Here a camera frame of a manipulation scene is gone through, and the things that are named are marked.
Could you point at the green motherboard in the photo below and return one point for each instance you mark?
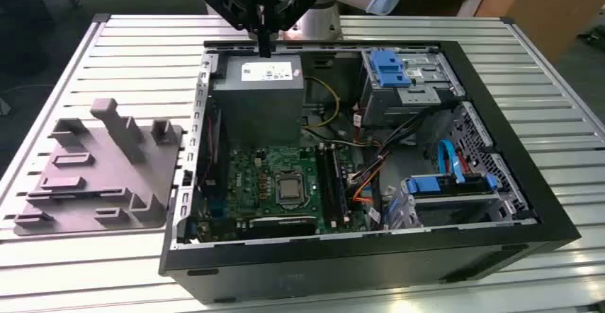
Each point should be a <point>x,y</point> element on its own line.
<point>245,185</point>

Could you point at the wooden cabinet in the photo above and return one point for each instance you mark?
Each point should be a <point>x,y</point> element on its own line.
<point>543,8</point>

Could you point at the silver CPU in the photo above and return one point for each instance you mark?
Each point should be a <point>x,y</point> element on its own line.
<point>289,189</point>

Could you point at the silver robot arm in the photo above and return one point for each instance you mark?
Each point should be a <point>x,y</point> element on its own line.
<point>320,22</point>

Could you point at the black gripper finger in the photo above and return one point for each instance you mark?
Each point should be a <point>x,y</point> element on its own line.
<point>221,5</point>
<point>297,8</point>

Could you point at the metal disk bay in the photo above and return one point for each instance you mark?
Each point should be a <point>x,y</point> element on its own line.
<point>452,197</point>

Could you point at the blue video port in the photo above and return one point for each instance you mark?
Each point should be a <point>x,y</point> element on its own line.
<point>192,231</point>

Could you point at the black PC case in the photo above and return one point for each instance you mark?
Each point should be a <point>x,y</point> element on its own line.
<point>329,274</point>

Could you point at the black graphics card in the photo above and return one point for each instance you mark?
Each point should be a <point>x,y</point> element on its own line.
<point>283,225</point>

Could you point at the black RAM slot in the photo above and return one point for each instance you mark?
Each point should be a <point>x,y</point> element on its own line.
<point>323,182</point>
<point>329,185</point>

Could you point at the black chair base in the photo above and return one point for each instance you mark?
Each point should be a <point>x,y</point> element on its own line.
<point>593,37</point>

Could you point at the metal drive cage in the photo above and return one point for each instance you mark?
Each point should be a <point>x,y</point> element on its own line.
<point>415,97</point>

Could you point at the gray parts rack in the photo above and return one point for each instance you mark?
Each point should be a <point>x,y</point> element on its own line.
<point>117,171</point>

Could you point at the blue plastic drive carrier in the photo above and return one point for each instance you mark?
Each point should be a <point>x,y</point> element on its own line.
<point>390,72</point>

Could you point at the gray power supply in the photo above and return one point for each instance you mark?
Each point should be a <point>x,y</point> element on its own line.
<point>255,114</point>

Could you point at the black CPU socket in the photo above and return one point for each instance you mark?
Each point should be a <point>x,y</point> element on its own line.
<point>289,174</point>

